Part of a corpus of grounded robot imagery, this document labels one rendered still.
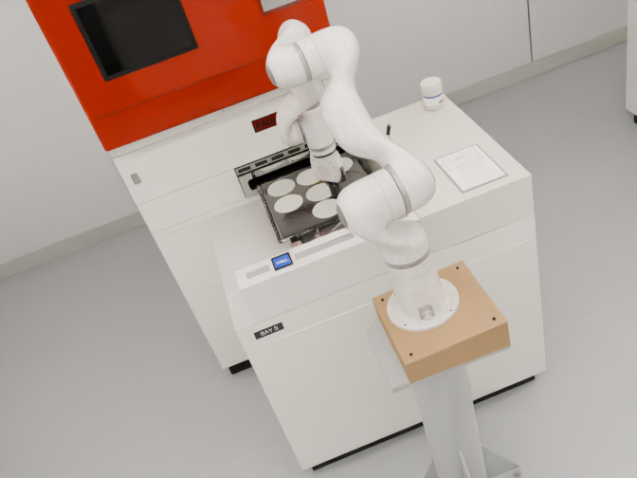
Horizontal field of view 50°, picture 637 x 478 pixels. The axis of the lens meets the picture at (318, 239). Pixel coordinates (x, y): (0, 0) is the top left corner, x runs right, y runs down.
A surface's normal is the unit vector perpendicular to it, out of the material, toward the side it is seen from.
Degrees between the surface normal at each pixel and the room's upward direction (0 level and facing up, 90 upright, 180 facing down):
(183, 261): 90
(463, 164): 0
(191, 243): 90
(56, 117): 90
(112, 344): 0
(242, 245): 0
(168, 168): 90
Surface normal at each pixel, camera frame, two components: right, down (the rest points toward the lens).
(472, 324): -0.31, -0.75
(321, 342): 0.27, 0.54
